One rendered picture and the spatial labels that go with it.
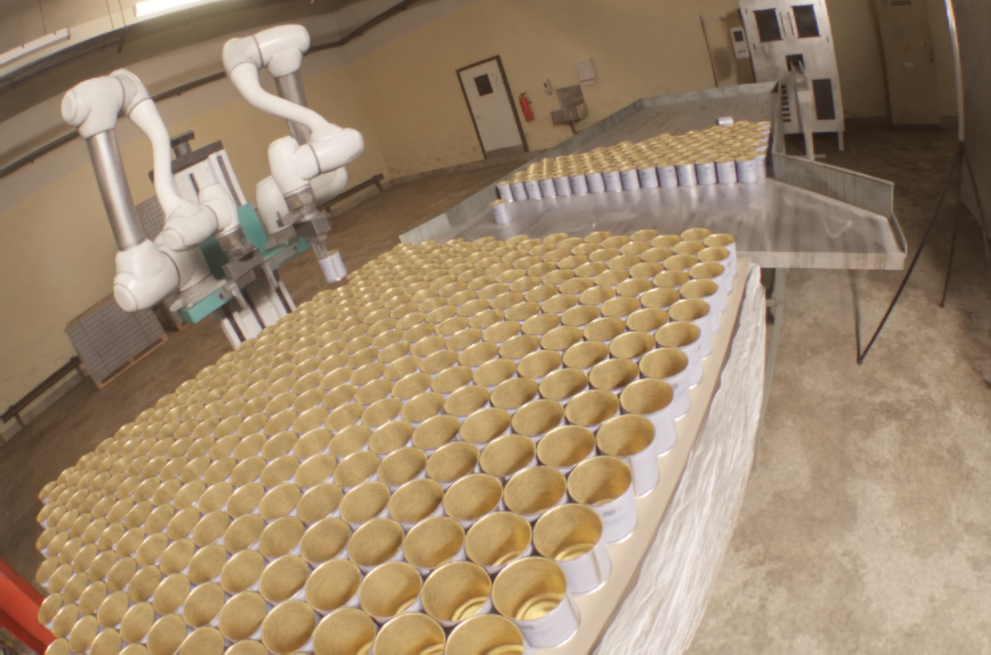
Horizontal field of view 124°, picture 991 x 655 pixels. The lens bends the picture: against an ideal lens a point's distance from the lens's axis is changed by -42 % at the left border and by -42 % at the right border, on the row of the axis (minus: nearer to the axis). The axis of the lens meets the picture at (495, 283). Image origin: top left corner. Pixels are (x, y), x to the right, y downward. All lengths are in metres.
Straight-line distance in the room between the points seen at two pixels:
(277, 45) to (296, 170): 0.56
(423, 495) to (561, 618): 0.24
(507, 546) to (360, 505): 0.20
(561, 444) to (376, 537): 0.25
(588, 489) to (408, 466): 0.24
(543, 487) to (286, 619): 0.33
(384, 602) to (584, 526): 0.23
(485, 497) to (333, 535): 0.20
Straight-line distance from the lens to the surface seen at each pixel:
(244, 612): 0.61
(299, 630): 0.58
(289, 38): 1.73
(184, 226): 1.34
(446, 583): 0.49
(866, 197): 1.33
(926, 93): 7.41
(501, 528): 0.51
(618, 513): 0.49
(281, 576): 0.60
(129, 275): 1.56
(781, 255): 1.11
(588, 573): 0.47
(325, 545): 0.61
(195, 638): 0.61
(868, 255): 1.12
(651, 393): 0.61
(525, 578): 0.48
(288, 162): 1.33
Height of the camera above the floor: 1.57
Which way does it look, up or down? 24 degrees down
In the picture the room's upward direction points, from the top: 19 degrees counter-clockwise
